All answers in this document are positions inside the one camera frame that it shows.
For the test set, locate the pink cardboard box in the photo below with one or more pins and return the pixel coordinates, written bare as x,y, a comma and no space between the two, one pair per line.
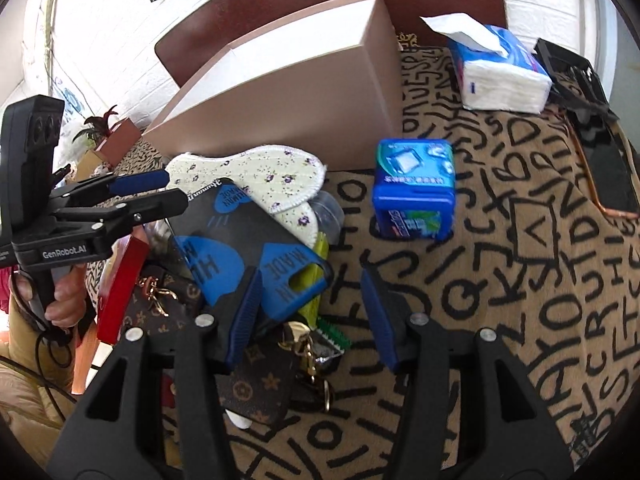
300,85

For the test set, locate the green serrated packet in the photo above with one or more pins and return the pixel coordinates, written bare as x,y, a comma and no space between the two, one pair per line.
332,332

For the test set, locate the letter-print desktop cloth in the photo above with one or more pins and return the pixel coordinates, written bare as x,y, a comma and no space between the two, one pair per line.
500,270

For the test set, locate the potted red-leaf plant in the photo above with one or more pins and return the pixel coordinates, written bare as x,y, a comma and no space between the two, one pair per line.
120,135

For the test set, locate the blue tissue pack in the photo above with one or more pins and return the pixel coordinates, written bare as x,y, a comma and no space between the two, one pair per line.
500,85

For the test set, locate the red box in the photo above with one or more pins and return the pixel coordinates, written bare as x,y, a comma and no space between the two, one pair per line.
120,290

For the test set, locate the brown monogram wallet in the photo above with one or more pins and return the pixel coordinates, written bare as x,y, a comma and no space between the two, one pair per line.
260,390

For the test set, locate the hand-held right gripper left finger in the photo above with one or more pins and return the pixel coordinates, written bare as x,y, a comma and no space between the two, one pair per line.
245,320

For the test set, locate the yellow-green packet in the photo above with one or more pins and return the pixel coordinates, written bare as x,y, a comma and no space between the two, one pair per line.
315,260

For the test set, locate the floral fabric insole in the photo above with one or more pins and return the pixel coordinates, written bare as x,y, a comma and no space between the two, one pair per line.
240,170
300,220

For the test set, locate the person's tan trousers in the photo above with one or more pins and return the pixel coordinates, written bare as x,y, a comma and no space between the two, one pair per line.
20,395

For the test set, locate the person's left hand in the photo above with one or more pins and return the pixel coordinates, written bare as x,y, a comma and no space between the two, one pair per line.
70,305

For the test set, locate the blue gum box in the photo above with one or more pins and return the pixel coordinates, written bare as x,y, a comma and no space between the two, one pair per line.
410,185

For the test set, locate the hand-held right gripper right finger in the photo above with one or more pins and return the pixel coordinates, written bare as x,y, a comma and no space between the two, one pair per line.
372,310

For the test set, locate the brown monogram pouch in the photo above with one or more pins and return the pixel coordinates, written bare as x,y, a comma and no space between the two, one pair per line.
150,320

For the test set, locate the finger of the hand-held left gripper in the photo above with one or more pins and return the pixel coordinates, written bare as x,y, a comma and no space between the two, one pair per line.
140,180
150,207

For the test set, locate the black plastic rack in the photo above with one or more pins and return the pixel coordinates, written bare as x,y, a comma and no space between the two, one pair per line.
607,160

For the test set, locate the small cardboard box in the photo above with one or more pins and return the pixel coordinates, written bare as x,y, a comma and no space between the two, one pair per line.
87,160

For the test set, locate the clear plastic cup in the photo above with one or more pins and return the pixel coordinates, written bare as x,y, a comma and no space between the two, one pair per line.
327,215

